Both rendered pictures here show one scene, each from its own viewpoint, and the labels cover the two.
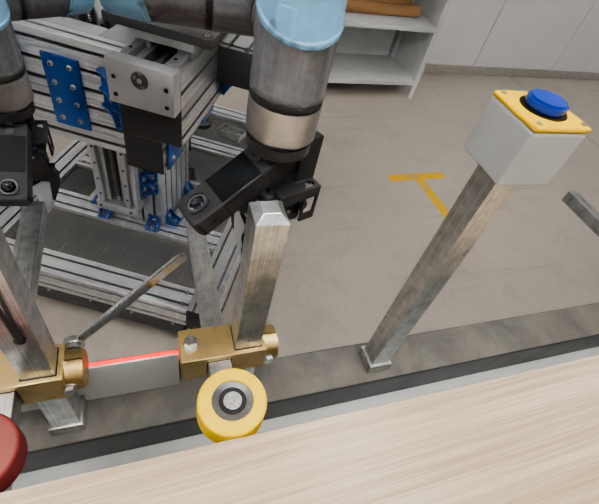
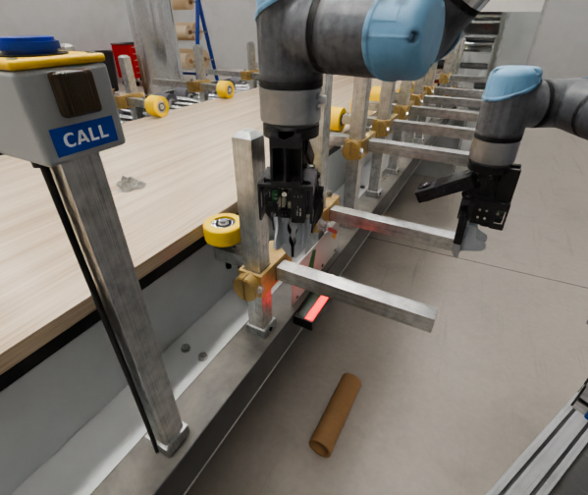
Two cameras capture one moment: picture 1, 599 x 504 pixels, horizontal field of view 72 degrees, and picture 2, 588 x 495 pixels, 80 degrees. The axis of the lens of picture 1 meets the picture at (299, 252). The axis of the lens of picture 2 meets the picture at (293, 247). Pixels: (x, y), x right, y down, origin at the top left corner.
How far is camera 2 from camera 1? 81 cm
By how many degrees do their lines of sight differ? 95
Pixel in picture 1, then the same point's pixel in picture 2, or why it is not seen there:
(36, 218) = (434, 233)
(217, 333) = (273, 257)
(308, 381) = (216, 369)
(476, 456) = (52, 281)
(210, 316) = (290, 265)
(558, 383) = not seen: outside the picture
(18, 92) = (477, 148)
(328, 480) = (152, 231)
